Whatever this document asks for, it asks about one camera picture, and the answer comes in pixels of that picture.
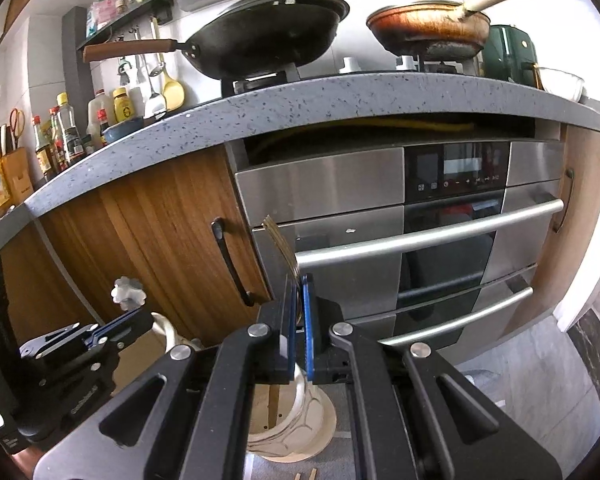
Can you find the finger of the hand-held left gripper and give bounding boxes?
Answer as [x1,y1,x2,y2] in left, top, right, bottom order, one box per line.
[19,324,127,386]
[82,306,154,350]

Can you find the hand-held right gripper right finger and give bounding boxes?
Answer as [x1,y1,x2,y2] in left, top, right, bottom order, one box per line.
[301,274,563,480]

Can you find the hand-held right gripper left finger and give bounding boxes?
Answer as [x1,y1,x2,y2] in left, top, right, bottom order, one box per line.
[32,274,301,480]

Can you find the metal flower-shaped utensil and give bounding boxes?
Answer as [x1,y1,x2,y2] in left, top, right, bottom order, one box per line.
[111,276,146,312]

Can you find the white ceramic utensil holder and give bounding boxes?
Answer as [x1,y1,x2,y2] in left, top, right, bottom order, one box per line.
[150,311,338,463]

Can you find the dark wooden cabinet door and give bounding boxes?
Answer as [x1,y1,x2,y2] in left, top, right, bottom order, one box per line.
[0,142,273,351]

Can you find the stainless steel built-in appliance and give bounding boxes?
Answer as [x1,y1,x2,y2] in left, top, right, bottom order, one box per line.
[232,140,566,366]

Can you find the wooden knife block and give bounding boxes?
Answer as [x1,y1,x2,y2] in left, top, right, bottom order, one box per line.
[0,147,35,206]

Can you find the red-cap sauce bottle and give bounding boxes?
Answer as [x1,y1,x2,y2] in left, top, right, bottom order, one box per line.
[31,116,55,183]
[47,106,68,171]

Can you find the small dark red-cap bottle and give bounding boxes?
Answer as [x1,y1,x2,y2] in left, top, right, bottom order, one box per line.
[96,110,112,148]

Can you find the yellow-cap tall bottle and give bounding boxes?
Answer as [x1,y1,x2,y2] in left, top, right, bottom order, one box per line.
[56,92,83,166]

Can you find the large cooking oil jug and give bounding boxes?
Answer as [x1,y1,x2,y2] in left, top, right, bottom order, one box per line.
[87,90,113,148]

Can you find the yellow squeeze bottle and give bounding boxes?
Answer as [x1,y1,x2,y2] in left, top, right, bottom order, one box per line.
[112,87,135,123]

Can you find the steel hanging ladle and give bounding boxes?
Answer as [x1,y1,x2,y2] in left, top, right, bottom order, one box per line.
[142,20,169,121]

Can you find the yellow rice paddle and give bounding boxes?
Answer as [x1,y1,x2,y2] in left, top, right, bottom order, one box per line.
[161,55,186,111]

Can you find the gas stove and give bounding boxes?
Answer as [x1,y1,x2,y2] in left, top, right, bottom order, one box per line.
[220,57,483,97]

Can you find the light wooden cabinet door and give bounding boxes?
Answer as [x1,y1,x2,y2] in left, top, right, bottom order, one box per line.
[505,125,600,341]

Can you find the small metal ladle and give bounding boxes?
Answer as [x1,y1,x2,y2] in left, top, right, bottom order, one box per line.
[149,17,167,77]

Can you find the pink food packet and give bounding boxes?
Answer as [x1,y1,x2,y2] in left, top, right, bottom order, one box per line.
[92,0,116,26]

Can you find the green air fryer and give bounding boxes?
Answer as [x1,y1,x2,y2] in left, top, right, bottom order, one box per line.
[482,24,540,83]

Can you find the clear glass bowl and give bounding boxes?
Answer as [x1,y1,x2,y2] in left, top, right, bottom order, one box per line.
[535,66,586,103]

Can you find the black cabinet handle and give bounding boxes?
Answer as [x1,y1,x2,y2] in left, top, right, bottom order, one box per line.
[211,217,255,307]

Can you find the steel drawer handle bar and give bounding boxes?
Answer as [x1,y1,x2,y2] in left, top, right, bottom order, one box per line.
[294,199,565,271]
[380,286,535,347]

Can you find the red-handled scissors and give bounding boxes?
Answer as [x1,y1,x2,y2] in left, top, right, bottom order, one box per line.
[9,108,26,148]

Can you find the green-handled kitchen tool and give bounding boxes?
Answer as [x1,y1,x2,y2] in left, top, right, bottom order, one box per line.
[116,35,137,87]

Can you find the black wok with wooden handle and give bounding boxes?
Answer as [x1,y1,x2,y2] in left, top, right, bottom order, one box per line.
[82,0,352,81]

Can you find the dark slim cabinet handle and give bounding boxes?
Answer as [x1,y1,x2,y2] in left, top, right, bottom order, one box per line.
[552,167,576,233]

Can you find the black wall shelf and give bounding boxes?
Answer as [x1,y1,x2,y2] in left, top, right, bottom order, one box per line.
[77,0,175,51]

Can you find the brown frying pan cream handle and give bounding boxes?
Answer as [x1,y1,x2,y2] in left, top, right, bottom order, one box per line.
[366,0,535,61]

